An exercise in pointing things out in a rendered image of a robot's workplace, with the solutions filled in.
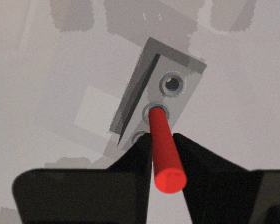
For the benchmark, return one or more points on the grey plate with three holes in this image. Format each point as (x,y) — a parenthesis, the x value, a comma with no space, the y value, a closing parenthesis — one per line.
(155,92)

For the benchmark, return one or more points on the red peg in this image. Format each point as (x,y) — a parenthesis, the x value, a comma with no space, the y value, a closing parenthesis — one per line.
(169,175)

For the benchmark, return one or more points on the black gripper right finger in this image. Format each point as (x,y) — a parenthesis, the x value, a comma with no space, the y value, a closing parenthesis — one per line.
(220,192)

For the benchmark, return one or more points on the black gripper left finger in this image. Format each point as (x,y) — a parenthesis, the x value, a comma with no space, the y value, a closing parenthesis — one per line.
(119,193)

